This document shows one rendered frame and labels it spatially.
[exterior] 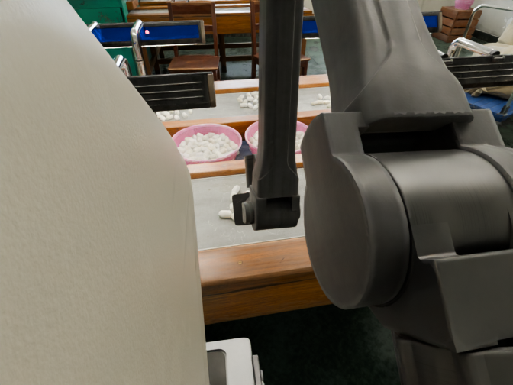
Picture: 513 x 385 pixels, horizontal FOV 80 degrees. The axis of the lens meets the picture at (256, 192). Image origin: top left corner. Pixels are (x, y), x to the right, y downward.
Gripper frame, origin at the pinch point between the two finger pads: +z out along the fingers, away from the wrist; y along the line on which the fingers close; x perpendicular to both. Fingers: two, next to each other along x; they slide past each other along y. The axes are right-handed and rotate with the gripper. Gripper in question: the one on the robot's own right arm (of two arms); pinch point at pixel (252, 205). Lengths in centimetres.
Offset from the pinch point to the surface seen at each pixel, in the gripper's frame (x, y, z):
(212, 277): 14.9, 11.0, -2.8
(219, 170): -11.4, 6.4, 28.1
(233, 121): -33, -2, 53
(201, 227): 4.8, 13.3, 12.8
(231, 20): -175, -25, 228
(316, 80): -58, -50, 82
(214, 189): -5.3, 8.5, 24.5
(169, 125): -33, 24, 54
